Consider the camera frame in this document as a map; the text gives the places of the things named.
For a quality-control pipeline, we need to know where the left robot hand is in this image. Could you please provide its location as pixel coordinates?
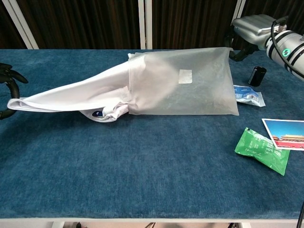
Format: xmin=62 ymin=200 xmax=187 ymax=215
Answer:
xmin=0 ymin=63 xmax=29 ymax=121

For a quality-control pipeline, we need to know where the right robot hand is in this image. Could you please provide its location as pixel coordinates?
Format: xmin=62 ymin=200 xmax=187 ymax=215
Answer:
xmin=224 ymin=14 xmax=284 ymax=62

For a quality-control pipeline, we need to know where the white garment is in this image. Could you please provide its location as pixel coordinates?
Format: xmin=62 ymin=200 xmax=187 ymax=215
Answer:
xmin=7 ymin=52 xmax=148 ymax=124

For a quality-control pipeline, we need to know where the frosted white plastic bag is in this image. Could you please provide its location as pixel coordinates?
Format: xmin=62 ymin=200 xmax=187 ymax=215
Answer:
xmin=128 ymin=47 xmax=239 ymax=116

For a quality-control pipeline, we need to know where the dark brown curtain panel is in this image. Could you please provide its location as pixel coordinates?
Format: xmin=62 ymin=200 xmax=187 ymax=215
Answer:
xmin=242 ymin=0 xmax=304 ymax=34
xmin=18 ymin=0 xmax=141 ymax=50
xmin=152 ymin=0 xmax=238 ymax=50
xmin=0 ymin=2 xmax=26 ymax=49

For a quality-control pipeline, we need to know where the black cylinder canister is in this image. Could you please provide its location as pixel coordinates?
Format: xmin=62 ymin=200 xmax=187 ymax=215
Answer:
xmin=248 ymin=66 xmax=267 ymax=87

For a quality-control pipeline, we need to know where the blue white wipes packet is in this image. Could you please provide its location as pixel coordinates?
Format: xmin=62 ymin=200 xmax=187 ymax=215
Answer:
xmin=233 ymin=85 xmax=266 ymax=107

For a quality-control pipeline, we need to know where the palace photo postcard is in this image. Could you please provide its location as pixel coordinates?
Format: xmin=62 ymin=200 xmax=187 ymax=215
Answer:
xmin=262 ymin=118 xmax=304 ymax=152

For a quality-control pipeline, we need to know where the green snack packet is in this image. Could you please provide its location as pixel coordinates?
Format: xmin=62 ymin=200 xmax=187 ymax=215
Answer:
xmin=234 ymin=127 xmax=291 ymax=176

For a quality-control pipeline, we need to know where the blue carpet table cover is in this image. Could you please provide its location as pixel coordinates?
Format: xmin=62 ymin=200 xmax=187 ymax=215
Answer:
xmin=0 ymin=49 xmax=304 ymax=219

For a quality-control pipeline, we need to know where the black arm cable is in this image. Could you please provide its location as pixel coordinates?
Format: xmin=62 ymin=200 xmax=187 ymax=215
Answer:
xmin=271 ymin=16 xmax=304 ymax=75

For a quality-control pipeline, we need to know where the white frame post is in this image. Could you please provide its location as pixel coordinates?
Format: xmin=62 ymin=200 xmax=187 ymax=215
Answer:
xmin=234 ymin=0 xmax=247 ymax=21
xmin=8 ymin=0 xmax=40 ymax=50
xmin=138 ymin=0 xmax=152 ymax=50

